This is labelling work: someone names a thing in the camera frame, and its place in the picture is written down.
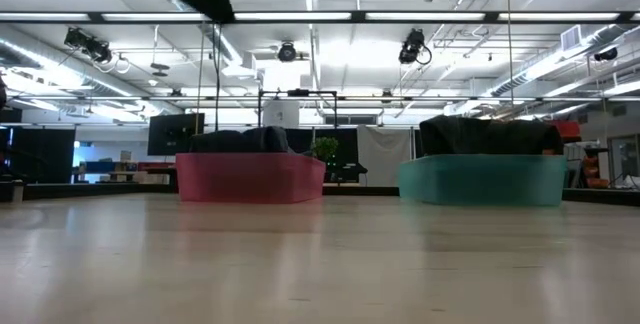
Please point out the dark grey knit hat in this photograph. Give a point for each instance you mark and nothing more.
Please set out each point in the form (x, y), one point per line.
(450, 136)

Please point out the white ceiling vent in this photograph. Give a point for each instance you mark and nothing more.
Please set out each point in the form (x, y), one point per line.
(571, 37)

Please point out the black monitor screen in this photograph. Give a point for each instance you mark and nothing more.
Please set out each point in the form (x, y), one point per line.
(172, 134)

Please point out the distant desk with boxes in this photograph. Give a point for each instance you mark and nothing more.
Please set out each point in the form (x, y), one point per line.
(150, 166)

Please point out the white fabric screen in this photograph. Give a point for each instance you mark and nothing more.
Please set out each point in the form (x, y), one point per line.
(382, 156)

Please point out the red shelf bins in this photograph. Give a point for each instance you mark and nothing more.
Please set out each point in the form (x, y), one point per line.
(567, 129)

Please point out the red plastic bin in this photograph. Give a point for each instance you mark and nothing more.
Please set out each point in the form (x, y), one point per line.
(250, 179)

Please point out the green potted plant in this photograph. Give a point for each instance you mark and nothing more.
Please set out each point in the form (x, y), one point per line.
(325, 148)

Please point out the teal plastic bin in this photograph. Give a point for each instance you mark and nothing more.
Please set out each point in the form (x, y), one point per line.
(480, 181)

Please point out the black desk item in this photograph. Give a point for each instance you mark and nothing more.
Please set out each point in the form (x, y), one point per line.
(345, 170)

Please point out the orange stacked items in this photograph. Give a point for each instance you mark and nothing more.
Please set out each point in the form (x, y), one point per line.
(595, 169)

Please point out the overhead black frame bar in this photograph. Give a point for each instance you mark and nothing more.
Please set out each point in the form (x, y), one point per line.
(357, 16)

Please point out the silver ceiling duct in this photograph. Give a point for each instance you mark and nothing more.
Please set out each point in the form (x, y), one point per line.
(530, 76)

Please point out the thin black frame bar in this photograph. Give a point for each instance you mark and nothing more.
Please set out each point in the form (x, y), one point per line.
(350, 98)

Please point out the black table frame rail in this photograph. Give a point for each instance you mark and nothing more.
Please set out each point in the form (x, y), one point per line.
(100, 191)

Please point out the black wall panel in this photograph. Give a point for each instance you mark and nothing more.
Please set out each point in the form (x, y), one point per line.
(40, 154)

